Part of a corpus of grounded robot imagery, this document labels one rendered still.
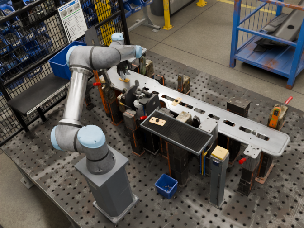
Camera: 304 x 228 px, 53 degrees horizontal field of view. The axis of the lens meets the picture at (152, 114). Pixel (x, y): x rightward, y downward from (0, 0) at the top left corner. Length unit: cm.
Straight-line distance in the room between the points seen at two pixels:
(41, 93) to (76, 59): 80
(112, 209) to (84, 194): 31
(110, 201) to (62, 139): 44
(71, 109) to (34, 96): 82
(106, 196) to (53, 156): 75
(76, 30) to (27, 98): 67
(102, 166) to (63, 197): 59
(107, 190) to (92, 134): 33
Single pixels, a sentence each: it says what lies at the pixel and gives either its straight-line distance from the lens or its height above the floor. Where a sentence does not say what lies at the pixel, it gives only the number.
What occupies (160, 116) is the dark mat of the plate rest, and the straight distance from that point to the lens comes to 167.
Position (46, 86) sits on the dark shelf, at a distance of 235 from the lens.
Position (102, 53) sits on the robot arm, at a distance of 153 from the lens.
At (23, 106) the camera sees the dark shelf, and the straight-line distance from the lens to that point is 226.
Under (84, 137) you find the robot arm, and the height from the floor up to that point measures 133.
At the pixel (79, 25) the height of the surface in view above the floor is 124.
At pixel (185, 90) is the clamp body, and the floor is 97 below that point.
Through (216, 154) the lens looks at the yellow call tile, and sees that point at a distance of 148.
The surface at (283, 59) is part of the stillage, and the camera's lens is 393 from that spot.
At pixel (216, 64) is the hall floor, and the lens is 403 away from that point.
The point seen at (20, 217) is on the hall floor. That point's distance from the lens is 300.
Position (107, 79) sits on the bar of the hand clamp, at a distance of 208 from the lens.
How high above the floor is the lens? 232
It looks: 44 degrees down
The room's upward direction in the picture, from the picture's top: 9 degrees counter-clockwise
